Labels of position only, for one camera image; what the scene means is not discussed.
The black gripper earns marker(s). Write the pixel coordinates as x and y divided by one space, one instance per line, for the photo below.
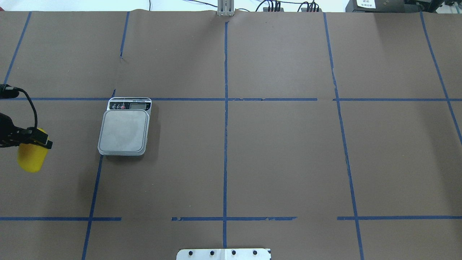
11 136

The yellow mango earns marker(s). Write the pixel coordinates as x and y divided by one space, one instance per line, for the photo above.
30 157

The digital kitchen scale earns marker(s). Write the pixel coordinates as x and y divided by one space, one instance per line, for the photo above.
125 125

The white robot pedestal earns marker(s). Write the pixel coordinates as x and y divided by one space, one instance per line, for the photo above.
225 254

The aluminium frame post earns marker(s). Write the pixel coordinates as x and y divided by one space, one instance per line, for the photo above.
225 8

